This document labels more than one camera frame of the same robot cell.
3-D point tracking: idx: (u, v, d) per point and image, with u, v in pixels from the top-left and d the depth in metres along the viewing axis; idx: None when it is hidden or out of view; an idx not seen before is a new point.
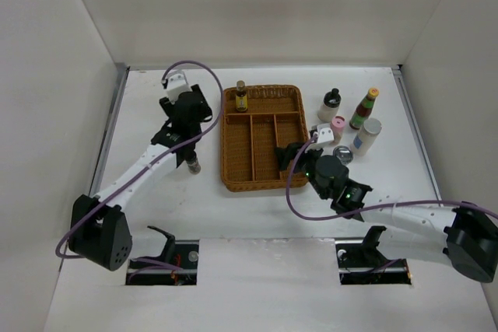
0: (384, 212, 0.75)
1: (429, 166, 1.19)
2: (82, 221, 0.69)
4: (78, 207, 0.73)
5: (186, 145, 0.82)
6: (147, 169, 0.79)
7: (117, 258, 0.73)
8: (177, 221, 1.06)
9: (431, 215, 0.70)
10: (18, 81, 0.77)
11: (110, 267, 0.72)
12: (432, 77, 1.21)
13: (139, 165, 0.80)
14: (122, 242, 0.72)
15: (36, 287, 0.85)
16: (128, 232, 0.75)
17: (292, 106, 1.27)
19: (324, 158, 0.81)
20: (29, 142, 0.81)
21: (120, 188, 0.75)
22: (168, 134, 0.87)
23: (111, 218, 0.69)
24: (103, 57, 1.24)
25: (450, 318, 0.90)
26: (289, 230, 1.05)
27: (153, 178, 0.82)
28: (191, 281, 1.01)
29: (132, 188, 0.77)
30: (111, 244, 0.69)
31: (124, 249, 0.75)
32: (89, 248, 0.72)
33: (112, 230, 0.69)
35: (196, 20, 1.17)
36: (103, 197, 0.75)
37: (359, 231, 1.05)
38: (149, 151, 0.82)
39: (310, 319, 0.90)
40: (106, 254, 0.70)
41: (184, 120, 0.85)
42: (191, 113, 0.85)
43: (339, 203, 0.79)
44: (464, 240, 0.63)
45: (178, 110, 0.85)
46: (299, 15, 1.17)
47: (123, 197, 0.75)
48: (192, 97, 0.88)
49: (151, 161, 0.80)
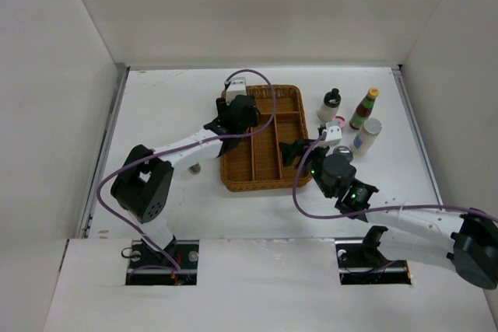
0: (391, 214, 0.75)
1: (429, 166, 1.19)
2: (135, 164, 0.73)
4: (133, 154, 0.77)
5: (233, 136, 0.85)
6: (198, 145, 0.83)
7: (150, 211, 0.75)
8: (177, 221, 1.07)
9: (438, 220, 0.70)
10: (19, 82, 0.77)
11: (142, 218, 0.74)
12: (433, 78, 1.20)
13: (191, 138, 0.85)
14: (162, 193, 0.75)
15: (36, 287, 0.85)
16: (166, 191, 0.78)
17: (292, 106, 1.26)
19: (332, 157, 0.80)
20: (29, 143, 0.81)
21: (173, 149, 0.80)
22: (219, 125, 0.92)
23: (162, 168, 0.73)
24: (103, 57, 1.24)
25: (449, 318, 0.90)
26: (289, 230, 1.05)
27: (199, 156, 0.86)
28: (191, 281, 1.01)
29: (182, 153, 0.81)
30: (154, 192, 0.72)
31: (159, 204, 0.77)
32: (131, 193, 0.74)
33: (159, 179, 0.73)
35: (196, 20, 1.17)
36: (158, 151, 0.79)
37: (358, 232, 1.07)
38: (201, 131, 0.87)
39: (310, 319, 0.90)
40: (145, 201, 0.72)
41: (236, 117, 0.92)
42: (242, 112, 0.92)
43: (345, 203, 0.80)
44: (471, 247, 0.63)
45: (233, 106, 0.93)
46: (300, 15, 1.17)
47: (173, 159, 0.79)
48: (246, 99, 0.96)
49: (203, 138, 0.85)
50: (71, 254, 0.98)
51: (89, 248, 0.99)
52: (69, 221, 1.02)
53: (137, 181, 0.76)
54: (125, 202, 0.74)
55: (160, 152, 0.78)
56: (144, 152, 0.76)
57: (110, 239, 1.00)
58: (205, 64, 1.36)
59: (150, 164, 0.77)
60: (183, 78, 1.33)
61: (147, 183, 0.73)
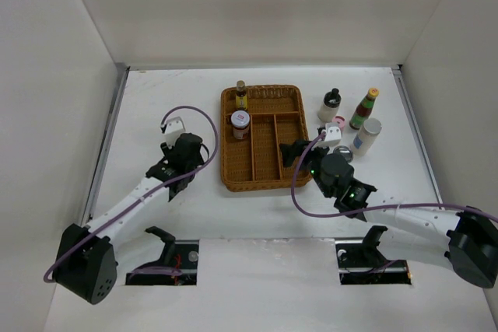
0: (387, 213, 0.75)
1: (429, 166, 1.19)
2: (70, 251, 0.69)
4: (65, 236, 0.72)
5: (180, 178, 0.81)
6: (140, 201, 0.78)
7: (99, 292, 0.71)
8: (177, 221, 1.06)
9: (434, 218, 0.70)
10: (18, 81, 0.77)
11: (92, 300, 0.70)
12: (432, 77, 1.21)
13: (132, 196, 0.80)
14: (107, 270, 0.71)
15: (36, 286, 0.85)
16: (113, 264, 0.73)
17: (292, 106, 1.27)
19: (330, 157, 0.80)
20: (29, 143, 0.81)
21: (111, 220, 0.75)
22: (163, 167, 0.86)
23: (100, 247, 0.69)
24: (103, 57, 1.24)
25: (450, 318, 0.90)
26: (290, 229, 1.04)
27: (146, 211, 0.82)
28: (191, 281, 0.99)
29: (122, 221, 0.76)
30: (97, 274, 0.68)
31: (109, 280, 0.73)
32: (71, 281, 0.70)
33: (99, 261, 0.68)
35: (196, 20, 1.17)
36: (94, 228, 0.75)
37: (359, 230, 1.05)
38: (142, 183, 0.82)
39: (310, 319, 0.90)
40: (89, 287, 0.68)
41: (183, 155, 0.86)
42: (191, 150, 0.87)
43: (343, 202, 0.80)
44: (466, 244, 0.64)
45: (178, 145, 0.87)
46: (299, 15, 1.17)
47: (113, 231, 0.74)
48: (190, 136, 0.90)
49: (145, 193, 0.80)
50: None
51: None
52: (69, 221, 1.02)
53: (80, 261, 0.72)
54: (71, 288, 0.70)
55: (96, 229, 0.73)
56: (78, 234, 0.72)
57: None
58: (205, 64, 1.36)
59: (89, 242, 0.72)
60: (182, 78, 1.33)
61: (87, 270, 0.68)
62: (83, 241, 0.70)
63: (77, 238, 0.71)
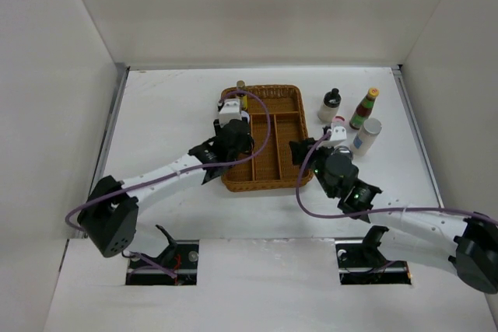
0: (393, 216, 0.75)
1: (429, 166, 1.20)
2: (99, 199, 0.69)
4: (99, 186, 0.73)
5: (217, 164, 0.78)
6: (176, 175, 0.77)
7: (113, 248, 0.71)
8: (177, 221, 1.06)
9: (441, 222, 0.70)
10: (18, 81, 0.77)
11: (104, 253, 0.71)
12: (432, 77, 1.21)
13: (169, 168, 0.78)
14: (127, 230, 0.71)
15: (36, 287, 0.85)
16: (134, 227, 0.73)
17: (292, 106, 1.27)
19: (334, 157, 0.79)
20: (28, 145, 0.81)
21: (145, 183, 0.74)
22: (206, 149, 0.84)
23: (126, 205, 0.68)
24: (103, 57, 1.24)
25: (450, 318, 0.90)
26: (290, 230, 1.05)
27: (177, 186, 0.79)
28: (191, 281, 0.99)
29: (154, 186, 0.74)
30: (116, 231, 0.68)
31: (124, 240, 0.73)
32: (92, 228, 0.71)
33: (121, 218, 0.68)
35: (196, 20, 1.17)
36: (126, 184, 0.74)
37: (359, 231, 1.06)
38: (183, 159, 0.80)
39: (310, 319, 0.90)
40: (106, 239, 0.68)
41: (227, 143, 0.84)
42: (236, 139, 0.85)
43: (347, 203, 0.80)
44: (473, 251, 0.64)
45: (224, 131, 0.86)
46: (300, 15, 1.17)
47: (142, 194, 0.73)
48: (238, 125, 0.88)
49: (182, 168, 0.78)
50: (71, 254, 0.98)
51: (89, 248, 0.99)
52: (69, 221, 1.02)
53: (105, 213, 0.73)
54: (91, 235, 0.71)
55: (128, 187, 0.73)
56: (110, 187, 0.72)
57: None
58: (205, 64, 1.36)
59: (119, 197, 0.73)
60: (182, 78, 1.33)
61: (109, 221, 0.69)
62: (115, 193, 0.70)
63: (107, 190, 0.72)
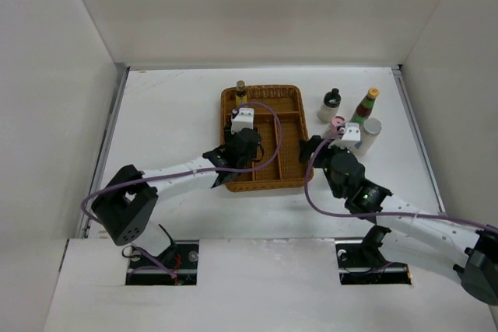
0: (403, 221, 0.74)
1: (429, 166, 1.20)
2: (119, 186, 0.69)
4: (120, 174, 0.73)
5: (230, 169, 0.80)
6: (191, 172, 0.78)
7: (124, 236, 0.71)
8: (177, 221, 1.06)
9: (452, 232, 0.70)
10: (18, 81, 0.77)
11: (116, 241, 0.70)
12: (433, 77, 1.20)
13: (185, 166, 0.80)
14: (142, 220, 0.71)
15: (36, 287, 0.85)
16: (148, 218, 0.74)
17: (292, 106, 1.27)
19: (340, 156, 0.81)
20: (28, 145, 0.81)
21: (164, 176, 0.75)
22: (219, 155, 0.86)
23: (145, 195, 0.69)
24: (103, 57, 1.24)
25: (450, 318, 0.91)
26: (290, 230, 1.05)
27: (189, 186, 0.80)
28: (191, 281, 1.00)
29: (172, 181, 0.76)
30: (133, 217, 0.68)
31: (137, 230, 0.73)
32: (107, 214, 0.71)
33: (139, 206, 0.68)
35: (196, 20, 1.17)
36: (146, 176, 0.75)
37: (359, 232, 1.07)
38: (198, 160, 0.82)
39: (311, 319, 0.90)
40: (121, 225, 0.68)
41: (238, 150, 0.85)
42: (247, 148, 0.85)
43: (354, 203, 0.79)
44: (483, 264, 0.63)
45: (236, 139, 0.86)
46: (300, 15, 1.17)
47: (160, 186, 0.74)
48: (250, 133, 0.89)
49: (198, 168, 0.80)
50: (71, 254, 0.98)
51: (89, 248, 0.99)
52: (68, 221, 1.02)
53: (120, 201, 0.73)
54: (105, 220, 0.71)
55: (149, 177, 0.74)
56: (131, 176, 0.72)
57: (109, 239, 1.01)
58: (205, 64, 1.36)
59: (137, 186, 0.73)
60: (182, 78, 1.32)
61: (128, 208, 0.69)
62: (135, 181, 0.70)
63: (128, 178, 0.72)
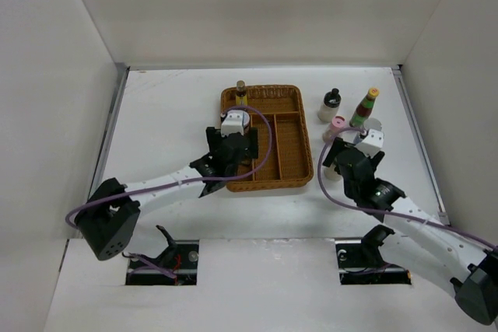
0: (412, 225, 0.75)
1: (429, 166, 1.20)
2: (100, 200, 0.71)
4: (103, 188, 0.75)
5: (215, 179, 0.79)
6: (176, 185, 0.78)
7: (108, 251, 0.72)
8: (177, 221, 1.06)
9: (459, 246, 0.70)
10: (18, 81, 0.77)
11: (99, 256, 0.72)
12: (432, 77, 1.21)
13: (170, 177, 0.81)
14: (124, 234, 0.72)
15: (36, 287, 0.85)
16: (131, 232, 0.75)
17: (292, 106, 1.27)
19: (347, 151, 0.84)
20: (28, 145, 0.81)
21: (147, 189, 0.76)
22: (206, 163, 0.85)
23: (128, 208, 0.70)
24: (103, 57, 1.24)
25: (450, 318, 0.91)
26: (289, 230, 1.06)
27: (177, 196, 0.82)
28: (191, 281, 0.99)
29: (156, 193, 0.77)
30: (114, 232, 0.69)
31: (120, 245, 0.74)
32: (89, 228, 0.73)
33: (122, 219, 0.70)
35: (196, 20, 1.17)
36: (130, 188, 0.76)
37: (359, 231, 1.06)
38: (184, 169, 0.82)
39: (310, 319, 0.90)
40: (103, 240, 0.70)
41: (225, 158, 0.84)
42: (233, 155, 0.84)
43: (366, 199, 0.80)
44: (483, 281, 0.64)
45: (223, 145, 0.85)
46: (300, 15, 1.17)
47: (143, 200, 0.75)
48: (237, 139, 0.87)
49: (183, 179, 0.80)
50: (71, 253, 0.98)
51: (89, 248, 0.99)
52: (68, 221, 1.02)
53: (104, 216, 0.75)
54: (88, 235, 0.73)
55: (131, 191, 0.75)
56: (114, 189, 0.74)
57: None
58: (204, 64, 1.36)
59: (119, 200, 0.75)
60: (182, 78, 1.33)
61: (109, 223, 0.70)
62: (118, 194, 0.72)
63: (110, 191, 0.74)
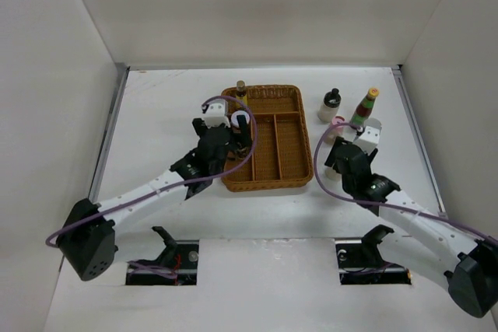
0: (405, 215, 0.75)
1: (429, 166, 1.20)
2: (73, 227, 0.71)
4: (76, 209, 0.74)
5: (198, 180, 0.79)
6: (155, 193, 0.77)
7: (91, 271, 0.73)
8: (176, 221, 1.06)
9: (450, 235, 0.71)
10: (18, 81, 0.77)
11: (82, 277, 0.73)
12: (432, 77, 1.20)
13: (149, 186, 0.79)
14: (103, 254, 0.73)
15: (36, 287, 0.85)
16: (112, 249, 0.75)
17: (292, 106, 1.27)
19: (345, 145, 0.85)
20: (28, 145, 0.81)
21: (122, 205, 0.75)
22: (188, 165, 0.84)
23: (102, 231, 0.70)
24: (103, 57, 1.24)
25: (450, 317, 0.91)
26: (289, 230, 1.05)
27: (159, 204, 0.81)
28: (191, 281, 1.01)
29: (132, 208, 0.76)
30: (91, 256, 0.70)
31: (104, 263, 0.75)
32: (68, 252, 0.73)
33: (98, 242, 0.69)
35: (196, 20, 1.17)
36: (104, 207, 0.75)
37: (359, 230, 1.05)
38: (163, 176, 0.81)
39: (310, 319, 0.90)
40: (82, 264, 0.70)
41: (206, 155, 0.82)
42: (214, 153, 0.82)
43: (361, 192, 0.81)
44: (472, 270, 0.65)
45: (202, 141, 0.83)
46: (300, 15, 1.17)
47: (120, 215, 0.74)
48: (216, 134, 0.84)
49: (162, 186, 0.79)
50: None
51: None
52: None
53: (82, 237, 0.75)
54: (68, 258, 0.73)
55: (105, 211, 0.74)
56: (87, 211, 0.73)
57: None
58: (204, 64, 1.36)
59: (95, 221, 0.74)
60: (182, 78, 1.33)
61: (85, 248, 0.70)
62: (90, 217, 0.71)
63: (84, 214, 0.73)
